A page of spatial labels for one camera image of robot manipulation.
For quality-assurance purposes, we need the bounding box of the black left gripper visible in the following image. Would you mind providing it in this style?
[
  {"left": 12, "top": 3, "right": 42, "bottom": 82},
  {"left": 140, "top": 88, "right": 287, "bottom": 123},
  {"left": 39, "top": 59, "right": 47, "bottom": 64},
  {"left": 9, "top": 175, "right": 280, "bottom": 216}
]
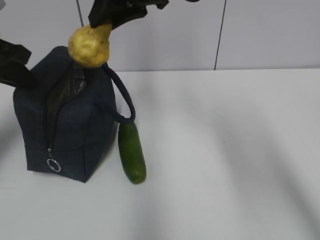
[{"left": 0, "top": 39, "right": 38, "bottom": 89}]

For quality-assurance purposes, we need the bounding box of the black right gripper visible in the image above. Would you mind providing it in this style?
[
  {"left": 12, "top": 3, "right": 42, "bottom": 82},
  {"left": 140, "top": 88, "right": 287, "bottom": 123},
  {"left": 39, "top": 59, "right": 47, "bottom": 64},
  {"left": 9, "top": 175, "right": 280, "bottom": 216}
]
[{"left": 88, "top": 0, "right": 169, "bottom": 30}]

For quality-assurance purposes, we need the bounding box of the yellow pear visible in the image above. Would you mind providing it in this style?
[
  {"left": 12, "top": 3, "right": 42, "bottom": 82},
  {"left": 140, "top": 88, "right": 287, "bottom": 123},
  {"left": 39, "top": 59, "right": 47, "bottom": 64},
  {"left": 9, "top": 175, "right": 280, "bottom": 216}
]
[{"left": 67, "top": 21, "right": 113, "bottom": 69}]

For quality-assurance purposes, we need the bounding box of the dark blue lunch bag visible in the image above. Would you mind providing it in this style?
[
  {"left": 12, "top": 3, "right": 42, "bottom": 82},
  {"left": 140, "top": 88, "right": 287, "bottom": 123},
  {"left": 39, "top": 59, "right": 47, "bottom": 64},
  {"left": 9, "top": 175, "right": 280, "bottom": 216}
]
[{"left": 13, "top": 46, "right": 136, "bottom": 183}]

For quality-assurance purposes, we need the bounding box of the green cucumber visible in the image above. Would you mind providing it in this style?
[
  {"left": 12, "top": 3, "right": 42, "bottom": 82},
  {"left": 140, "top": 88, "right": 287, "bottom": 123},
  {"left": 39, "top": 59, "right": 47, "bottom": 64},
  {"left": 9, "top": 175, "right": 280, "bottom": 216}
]
[{"left": 118, "top": 123, "right": 147, "bottom": 185}]

